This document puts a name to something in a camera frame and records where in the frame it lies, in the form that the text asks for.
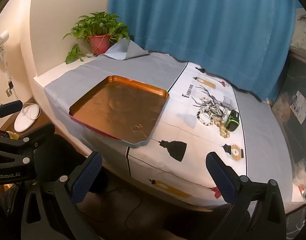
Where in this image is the black green smartwatch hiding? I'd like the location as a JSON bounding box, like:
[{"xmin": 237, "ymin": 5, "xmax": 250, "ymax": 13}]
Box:
[{"xmin": 225, "ymin": 110, "xmax": 240, "ymax": 132}]

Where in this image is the green potted plant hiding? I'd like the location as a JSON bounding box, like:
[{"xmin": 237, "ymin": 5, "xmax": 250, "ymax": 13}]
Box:
[{"xmin": 64, "ymin": 11, "xmax": 130, "ymax": 56}]

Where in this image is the large wooden bead bracelet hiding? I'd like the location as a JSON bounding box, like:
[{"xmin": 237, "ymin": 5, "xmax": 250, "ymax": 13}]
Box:
[{"xmin": 213, "ymin": 117, "xmax": 231, "ymax": 138}]

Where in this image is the white standing fan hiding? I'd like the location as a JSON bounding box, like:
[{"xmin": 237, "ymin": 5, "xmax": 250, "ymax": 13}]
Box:
[{"xmin": 0, "ymin": 30, "xmax": 9, "ymax": 69}]

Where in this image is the pile of tangled bracelets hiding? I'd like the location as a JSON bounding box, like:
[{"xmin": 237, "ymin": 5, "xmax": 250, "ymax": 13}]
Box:
[{"xmin": 192, "ymin": 96, "xmax": 235, "ymax": 120}]

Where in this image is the blue curtain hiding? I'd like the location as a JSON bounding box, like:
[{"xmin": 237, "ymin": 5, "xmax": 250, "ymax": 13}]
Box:
[{"xmin": 109, "ymin": 0, "xmax": 297, "ymax": 100}]

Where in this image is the dark plastic storage box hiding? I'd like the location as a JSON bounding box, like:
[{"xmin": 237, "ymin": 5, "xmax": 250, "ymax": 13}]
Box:
[{"xmin": 272, "ymin": 53, "xmax": 306, "ymax": 172}]

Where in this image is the grey printed tablecloth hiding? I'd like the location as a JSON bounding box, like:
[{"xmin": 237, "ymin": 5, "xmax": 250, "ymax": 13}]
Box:
[{"xmin": 36, "ymin": 48, "xmax": 292, "ymax": 207}]

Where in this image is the black floor cable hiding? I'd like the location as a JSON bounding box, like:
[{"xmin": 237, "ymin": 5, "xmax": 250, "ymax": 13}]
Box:
[{"xmin": 125, "ymin": 197, "xmax": 144, "ymax": 230}]

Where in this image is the orange metal tray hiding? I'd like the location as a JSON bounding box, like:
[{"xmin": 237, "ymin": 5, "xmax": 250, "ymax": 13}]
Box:
[{"xmin": 69, "ymin": 75, "xmax": 169, "ymax": 148}]

